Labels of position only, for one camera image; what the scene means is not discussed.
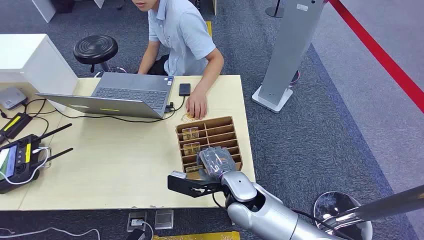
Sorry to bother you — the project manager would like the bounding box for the yellow floor tape square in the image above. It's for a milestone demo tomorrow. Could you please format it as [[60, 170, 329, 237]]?
[[152, 231, 241, 240]]

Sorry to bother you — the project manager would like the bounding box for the black round stand base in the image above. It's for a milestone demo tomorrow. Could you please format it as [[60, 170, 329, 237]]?
[[264, 0, 286, 19]]

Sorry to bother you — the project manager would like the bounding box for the thin black cable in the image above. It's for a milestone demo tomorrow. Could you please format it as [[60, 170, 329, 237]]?
[[22, 98, 58, 137]]

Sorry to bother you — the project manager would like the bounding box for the floor socket with plug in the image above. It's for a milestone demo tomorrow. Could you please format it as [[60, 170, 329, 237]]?
[[126, 211, 148, 233]]

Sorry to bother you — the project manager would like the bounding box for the robot right grey hand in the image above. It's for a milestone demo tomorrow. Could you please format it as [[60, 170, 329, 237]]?
[[196, 146, 238, 182]]

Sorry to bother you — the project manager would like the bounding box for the grey laptop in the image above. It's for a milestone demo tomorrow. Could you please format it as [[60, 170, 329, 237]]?
[[35, 72, 175, 120]]

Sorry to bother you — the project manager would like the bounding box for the person's left hand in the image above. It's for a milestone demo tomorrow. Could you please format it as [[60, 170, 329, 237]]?
[[185, 88, 209, 121]]

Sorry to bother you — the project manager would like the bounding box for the person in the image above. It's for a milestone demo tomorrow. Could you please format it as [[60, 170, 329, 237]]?
[[130, 0, 225, 121]]

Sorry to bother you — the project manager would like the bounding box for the white furniture panel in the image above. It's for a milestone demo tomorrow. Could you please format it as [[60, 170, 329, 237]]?
[[31, 0, 57, 23]]

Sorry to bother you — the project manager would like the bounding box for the grey floor socket cover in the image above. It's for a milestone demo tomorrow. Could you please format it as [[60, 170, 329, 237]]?
[[154, 209, 174, 231]]

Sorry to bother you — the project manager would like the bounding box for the grey router box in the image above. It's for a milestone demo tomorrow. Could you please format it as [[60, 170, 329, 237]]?
[[0, 86, 29, 111]]

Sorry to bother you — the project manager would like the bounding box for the white floor cable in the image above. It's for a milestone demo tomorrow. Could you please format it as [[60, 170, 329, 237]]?
[[0, 226, 101, 240]]

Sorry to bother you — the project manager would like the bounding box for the white controller cable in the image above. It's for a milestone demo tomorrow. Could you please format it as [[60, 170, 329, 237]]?
[[0, 147, 51, 186]]

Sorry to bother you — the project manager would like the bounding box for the black remote controller with antennas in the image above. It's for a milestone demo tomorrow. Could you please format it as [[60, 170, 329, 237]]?
[[0, 123, 74, 195]]

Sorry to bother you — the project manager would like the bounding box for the grey kiosk stand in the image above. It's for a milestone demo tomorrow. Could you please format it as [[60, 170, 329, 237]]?
[[251, 0, 327, 114]]

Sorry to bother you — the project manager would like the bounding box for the black device with yellow label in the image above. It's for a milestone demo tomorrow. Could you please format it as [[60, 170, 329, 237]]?
[[0, 112, 33, 146]]

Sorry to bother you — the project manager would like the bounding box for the black round stool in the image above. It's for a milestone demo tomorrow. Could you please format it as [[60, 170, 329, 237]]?
[[73, 34, 128, 79]]

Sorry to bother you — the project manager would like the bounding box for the chrome stanchion post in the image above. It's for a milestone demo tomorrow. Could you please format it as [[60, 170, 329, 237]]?
[[312, 184, 424, 240]]

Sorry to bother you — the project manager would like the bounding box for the white cabinet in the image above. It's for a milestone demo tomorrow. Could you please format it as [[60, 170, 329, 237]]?
[[0, 33, 79, 112]]

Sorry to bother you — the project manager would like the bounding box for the cardboard slotted card organizer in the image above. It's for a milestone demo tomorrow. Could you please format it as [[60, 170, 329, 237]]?
[[175, 115, 244, 182]]

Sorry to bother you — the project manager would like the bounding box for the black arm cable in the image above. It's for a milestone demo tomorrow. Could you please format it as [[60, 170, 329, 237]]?
[[290, 208, 357, 240]]

